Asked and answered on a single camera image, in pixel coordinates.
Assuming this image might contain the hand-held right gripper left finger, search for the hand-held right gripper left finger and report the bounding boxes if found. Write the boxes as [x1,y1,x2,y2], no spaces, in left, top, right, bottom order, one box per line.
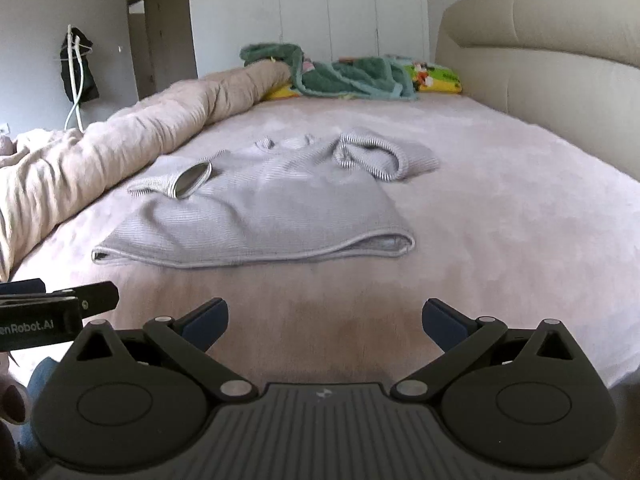
[59,297,253,404]

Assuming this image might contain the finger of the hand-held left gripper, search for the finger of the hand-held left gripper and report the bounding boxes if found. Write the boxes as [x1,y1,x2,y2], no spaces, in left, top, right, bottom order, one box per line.
[46,281,120,319]
[0,278,47,296]

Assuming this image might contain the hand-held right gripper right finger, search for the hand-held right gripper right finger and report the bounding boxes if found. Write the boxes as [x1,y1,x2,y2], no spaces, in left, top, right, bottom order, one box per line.
[390,298,592,404]

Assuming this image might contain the grey striped sweater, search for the grey striped sweater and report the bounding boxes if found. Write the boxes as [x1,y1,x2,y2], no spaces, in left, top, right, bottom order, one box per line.
[91,129,441,269]

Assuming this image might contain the person's left hand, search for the person's left hand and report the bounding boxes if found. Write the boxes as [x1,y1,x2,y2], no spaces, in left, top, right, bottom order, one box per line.
[0,354,29,431]

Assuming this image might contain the person's blue jeans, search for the person's blue jeans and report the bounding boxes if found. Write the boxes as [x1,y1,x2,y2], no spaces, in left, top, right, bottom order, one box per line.
[15,357,59,461]

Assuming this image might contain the beige duvet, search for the beige duvet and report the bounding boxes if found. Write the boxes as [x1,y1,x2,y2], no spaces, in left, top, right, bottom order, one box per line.
[0,62,294,284]

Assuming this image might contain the black hanging bag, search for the black hanging bag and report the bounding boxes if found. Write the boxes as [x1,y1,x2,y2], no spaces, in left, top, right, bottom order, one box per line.
[59,30,100,104]

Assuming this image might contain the yellow printed pillow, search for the yellow printed pillow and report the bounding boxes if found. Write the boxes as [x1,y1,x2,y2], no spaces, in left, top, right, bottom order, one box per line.
[262,57,464,102]

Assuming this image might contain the green fleece blanket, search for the green fleece blanket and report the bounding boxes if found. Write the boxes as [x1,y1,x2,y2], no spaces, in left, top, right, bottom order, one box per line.
[239,42,419,103]

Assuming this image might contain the brown wooden door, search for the brown wooden door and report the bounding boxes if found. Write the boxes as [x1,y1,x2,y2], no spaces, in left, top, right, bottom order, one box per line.
[125,0,199,104]

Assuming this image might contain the beige padded headboard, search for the beige padded headboard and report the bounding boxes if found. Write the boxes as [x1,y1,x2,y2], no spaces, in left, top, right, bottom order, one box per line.
[433,0,640,184]

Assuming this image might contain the white cable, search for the white cable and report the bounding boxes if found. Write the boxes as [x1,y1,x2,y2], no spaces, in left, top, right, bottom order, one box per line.
[63,25,96,131]

